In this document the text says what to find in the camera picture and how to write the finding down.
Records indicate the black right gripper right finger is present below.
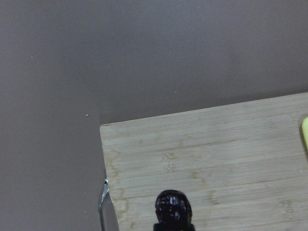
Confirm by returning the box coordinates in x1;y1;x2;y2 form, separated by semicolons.
173;223;195;231

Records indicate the bamboo cutting board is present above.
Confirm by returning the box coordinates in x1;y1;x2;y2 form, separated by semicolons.
100;93;308;231

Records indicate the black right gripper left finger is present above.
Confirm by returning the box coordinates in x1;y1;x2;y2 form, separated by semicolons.
153;223;173;231

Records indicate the yellow plastic knife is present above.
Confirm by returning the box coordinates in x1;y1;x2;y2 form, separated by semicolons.
301;117;308;149

